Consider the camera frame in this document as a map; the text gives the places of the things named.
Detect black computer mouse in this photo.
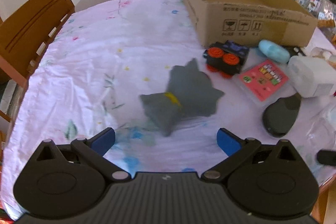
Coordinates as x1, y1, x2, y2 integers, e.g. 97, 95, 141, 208
262, 93, 302, 138

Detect grey shark plush toy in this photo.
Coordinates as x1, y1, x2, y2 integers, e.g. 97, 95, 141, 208
139, 59, 224, 136

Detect pink card pack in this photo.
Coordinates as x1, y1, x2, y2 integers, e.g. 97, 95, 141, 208
233, 59, 289, 106

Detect white plastic bottle green label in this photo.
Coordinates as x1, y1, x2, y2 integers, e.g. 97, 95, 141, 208
287, 56, 336, 98

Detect black toy cube orange wheels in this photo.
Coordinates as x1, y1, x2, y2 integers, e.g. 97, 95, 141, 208
203, 40, 249, 79

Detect light blue oval case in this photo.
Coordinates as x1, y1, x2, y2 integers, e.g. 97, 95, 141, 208
258, 39, 290, 64

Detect black digital timer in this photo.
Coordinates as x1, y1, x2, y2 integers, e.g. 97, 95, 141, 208
284, 46, 306, 57

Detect pink floral tablecloth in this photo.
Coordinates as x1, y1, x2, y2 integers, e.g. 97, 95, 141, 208
1, 0, 335, 223

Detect wooden chair left side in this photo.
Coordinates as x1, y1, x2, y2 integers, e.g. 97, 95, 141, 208
1, 0, 75, 88

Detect brown cardboard box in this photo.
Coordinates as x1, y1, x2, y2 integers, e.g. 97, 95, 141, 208
183, 0, 317, 48

